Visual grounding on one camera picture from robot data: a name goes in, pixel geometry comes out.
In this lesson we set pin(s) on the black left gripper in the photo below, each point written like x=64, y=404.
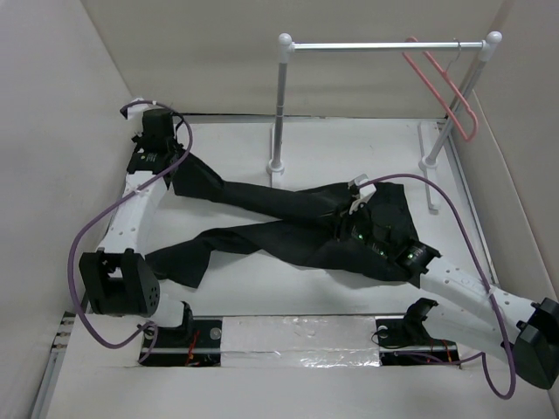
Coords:
x=137, y=138

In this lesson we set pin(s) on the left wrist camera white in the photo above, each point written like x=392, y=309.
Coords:
x=135, y=108

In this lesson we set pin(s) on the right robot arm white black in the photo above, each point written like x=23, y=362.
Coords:
x=485, y=317

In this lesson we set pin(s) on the silver foil tape strip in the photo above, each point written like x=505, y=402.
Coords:
x=299, y=341

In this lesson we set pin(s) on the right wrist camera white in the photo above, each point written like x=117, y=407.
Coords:
x=361, y=190

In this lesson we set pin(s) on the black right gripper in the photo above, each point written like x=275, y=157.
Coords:
x=349, y=217

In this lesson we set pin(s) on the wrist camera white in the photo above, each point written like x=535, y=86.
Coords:
x=135, y=108
x=361, y=190

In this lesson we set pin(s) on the black trousers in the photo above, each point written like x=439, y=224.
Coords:
x=299, y=231

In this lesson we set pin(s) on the white metal clothes rack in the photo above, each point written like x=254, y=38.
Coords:
x=460, y=116

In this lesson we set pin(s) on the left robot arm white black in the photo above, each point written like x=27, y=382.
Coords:
x=116, y=276

